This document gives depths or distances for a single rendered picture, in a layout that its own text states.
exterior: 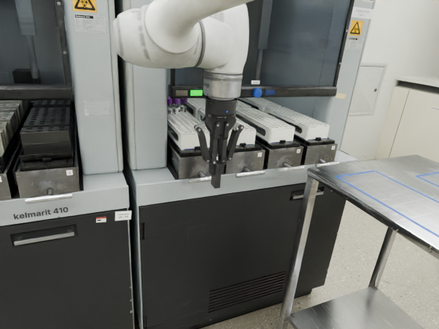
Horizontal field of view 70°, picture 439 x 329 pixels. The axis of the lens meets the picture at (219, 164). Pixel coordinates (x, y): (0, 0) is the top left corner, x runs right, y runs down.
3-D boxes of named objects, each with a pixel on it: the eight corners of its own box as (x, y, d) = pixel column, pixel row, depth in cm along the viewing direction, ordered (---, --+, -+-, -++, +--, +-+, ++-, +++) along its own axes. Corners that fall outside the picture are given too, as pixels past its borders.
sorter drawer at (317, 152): (225, 116, 167) (226, 99, 163) (247, 115, 172) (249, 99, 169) (311, 170, 106) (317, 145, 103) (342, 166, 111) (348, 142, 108)
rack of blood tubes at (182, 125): (158, 126, 118) (158, 109, 116) (183, 125, 122) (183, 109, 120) (180, 153, 93) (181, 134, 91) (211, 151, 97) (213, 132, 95)
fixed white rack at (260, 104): (232, 105, 162) (232, 93, 160) (249, 104, 166) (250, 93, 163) (260, 120, 137) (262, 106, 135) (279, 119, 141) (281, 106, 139)
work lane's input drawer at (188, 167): (138, 119, 149) (137, 100, 146) (166, 118, 155) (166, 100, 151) (182, 187, 88) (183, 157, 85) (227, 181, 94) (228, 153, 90)
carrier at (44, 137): (72, 149, 86) (70, 128, 84) (72, 151, 84) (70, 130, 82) (23, 152, 82) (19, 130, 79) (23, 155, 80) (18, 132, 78)
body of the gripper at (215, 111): (230, 93, 79) (228, 128, 83) (199, 94, 76) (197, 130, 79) (244, 99, 73) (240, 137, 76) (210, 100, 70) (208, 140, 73)
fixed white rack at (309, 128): (262, 121, 136) (264, 107, 133) (281, 120, 140) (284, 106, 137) (305, 143, 111) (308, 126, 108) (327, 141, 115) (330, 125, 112)
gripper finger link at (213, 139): (221, 123, 75) (215, 123, 74) (217, 165, 79) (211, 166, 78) (215, 118, 78) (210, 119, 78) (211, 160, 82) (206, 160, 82)
